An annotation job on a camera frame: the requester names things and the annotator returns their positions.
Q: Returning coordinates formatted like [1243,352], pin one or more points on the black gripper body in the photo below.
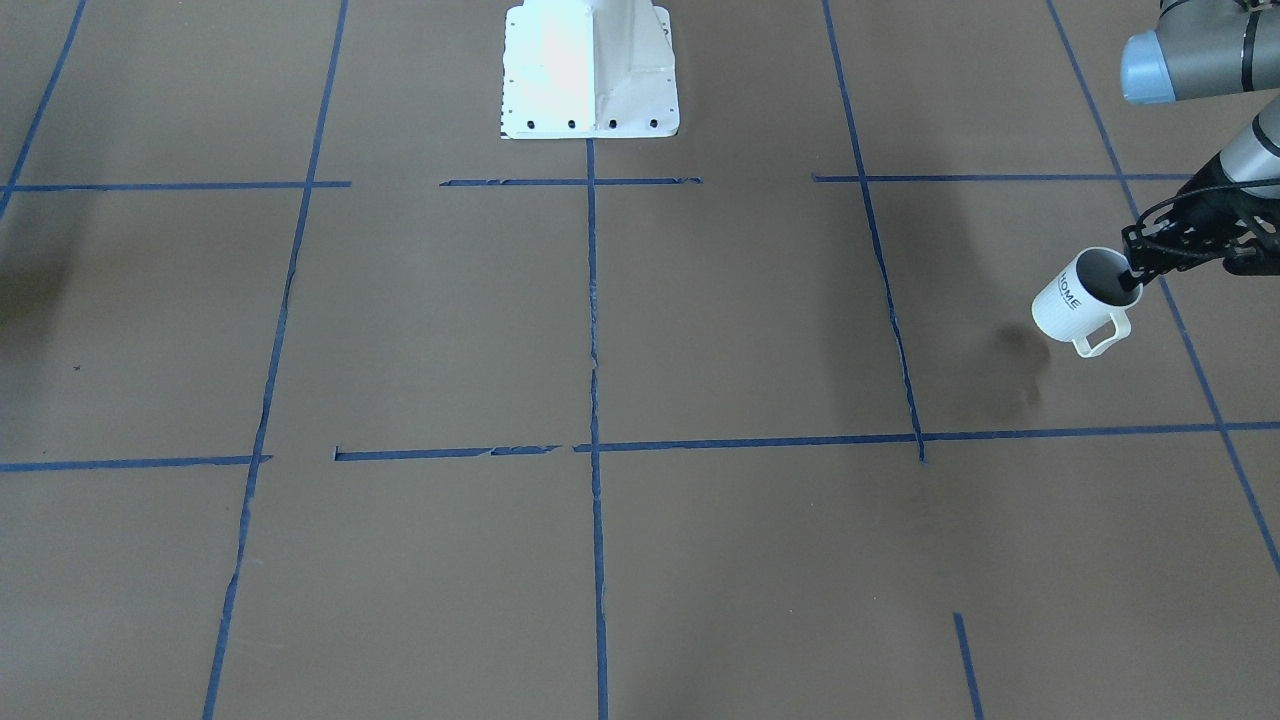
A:
[1226,214]

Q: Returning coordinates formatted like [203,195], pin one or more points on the white mug with handle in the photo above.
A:
[1087,303]

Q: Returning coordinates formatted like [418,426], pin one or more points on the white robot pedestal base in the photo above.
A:
[588,69]

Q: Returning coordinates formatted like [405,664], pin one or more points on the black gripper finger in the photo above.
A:
[1155,250]

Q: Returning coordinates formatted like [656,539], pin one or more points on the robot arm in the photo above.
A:
[1211,49]

